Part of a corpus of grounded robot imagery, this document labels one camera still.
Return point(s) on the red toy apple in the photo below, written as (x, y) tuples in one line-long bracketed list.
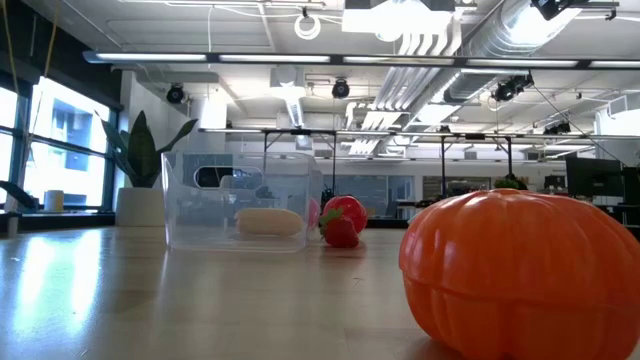
[(350, 207)]

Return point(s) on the red toy strawberry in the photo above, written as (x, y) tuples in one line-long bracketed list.
[(342, 235)]

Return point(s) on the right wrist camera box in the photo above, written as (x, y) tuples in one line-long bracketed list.
[(550, 7)]

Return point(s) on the clear plastic container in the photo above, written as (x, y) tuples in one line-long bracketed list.
[(200, 225)]

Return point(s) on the orange toy pumpkin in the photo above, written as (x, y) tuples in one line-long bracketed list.
[(520, 270)]

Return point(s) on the long ceiling light strip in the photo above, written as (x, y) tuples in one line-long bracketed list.
[(150, 57)]

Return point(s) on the silver ventilation duct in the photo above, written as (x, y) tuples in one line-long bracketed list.
[(500, 45)]

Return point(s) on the black background gantry frame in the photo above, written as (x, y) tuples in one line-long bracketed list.
[(443, 160)]

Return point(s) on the yellow toy banana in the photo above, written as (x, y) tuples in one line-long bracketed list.
[(270, 222)]

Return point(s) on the white cup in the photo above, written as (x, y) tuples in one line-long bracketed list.
[(54, 201)]

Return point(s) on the snake plant in white pot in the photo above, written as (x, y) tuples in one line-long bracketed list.
[(142, 205)]

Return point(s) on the black ceiling camera cluster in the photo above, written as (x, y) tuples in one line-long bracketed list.
[(510, 89)]

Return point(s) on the black ceiling spotlight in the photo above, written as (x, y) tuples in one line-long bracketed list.
[(341, 89), (175, 94)]

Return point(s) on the black computer monitor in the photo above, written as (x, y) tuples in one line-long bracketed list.
[(595, 177)]

